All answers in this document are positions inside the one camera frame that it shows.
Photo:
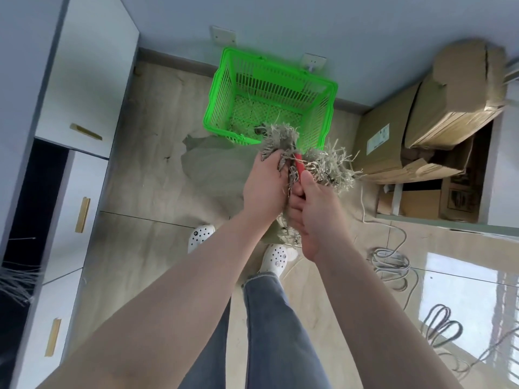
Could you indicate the flat cardboard box white label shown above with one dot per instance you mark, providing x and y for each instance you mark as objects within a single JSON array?
[{"x": 385, "y": 137}]

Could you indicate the person's white clog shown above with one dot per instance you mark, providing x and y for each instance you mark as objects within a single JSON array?
[
  {"x": 200, "y": 235},
  {"x": 275, "y": 258}
]

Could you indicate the small plain cardboard box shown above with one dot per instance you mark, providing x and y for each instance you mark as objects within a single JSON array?
[{"x": 417, "y": 204}]

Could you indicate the flattened cardboard pieces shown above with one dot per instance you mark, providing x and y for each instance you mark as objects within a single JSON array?
[{"x": 429, "y": 164}]

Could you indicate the large crumpled cardboard box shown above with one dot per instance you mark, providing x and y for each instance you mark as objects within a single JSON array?
[{"x": 454, "y": 101}]

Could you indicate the person's left jeans leg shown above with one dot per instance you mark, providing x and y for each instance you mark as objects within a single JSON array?
[{"x": 211, "y": 356}]

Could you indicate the person's jeans leg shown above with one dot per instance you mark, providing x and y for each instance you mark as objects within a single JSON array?
[
  {"x": 275, "y": 340},
  {"x": 211, "y": 356}
]

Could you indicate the person's left forearm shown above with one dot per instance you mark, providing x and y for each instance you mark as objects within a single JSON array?
[{"x": 174, "y": 311}]

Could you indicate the printed cardboard box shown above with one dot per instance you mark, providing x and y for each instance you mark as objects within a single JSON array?
[{"x": 460, "y": 200}]

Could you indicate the person's right jeans leg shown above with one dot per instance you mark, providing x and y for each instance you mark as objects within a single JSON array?
[{"x": 275, "y": 340}]

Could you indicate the person's right white clog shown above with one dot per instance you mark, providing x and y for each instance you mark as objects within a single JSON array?
[{"x": 275, "y": 258}]

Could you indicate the person's left white clog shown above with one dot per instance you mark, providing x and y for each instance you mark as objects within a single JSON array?
[{"x": 200, "y": 235}]

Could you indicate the person's left hand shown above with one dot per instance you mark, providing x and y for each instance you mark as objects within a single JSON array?
[{"x": 262, "y": 186}]

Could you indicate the person's right hand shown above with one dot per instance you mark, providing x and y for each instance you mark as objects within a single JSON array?
[{"x": 322, "y": 222}]

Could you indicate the green plastic basket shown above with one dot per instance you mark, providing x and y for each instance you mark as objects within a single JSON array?
[{"x": 269, "y": 97}]

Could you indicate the white cabinet with drawers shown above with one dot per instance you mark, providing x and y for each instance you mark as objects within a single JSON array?
[{"x": 81, "y": 97}]

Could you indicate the person's left fingers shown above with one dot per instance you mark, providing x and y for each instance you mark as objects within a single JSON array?
[{"x": 283, "y": 174}]

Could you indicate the bundle of shredded paper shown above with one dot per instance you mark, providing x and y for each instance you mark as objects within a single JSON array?
[{"x": 328, "y": 168}]

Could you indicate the white wall socket with plug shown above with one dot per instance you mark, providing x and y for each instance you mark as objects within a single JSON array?
[{"x": 312, "y": 62}]

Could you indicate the person's right thumb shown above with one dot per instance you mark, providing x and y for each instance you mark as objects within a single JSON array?
[{"x": 310, "y": 184}]

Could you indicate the person's right forearm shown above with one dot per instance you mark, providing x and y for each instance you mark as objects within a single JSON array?
[{"x": 373, "y": 320}]

